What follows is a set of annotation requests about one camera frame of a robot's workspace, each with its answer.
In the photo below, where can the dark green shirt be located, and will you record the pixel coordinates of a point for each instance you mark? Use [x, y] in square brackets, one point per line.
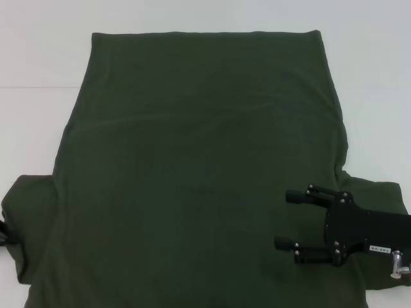
[199, 134]

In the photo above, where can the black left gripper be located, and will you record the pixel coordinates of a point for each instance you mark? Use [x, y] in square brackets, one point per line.
[2, 234]

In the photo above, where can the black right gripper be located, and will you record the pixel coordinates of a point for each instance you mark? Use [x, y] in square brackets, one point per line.
[356, 227]

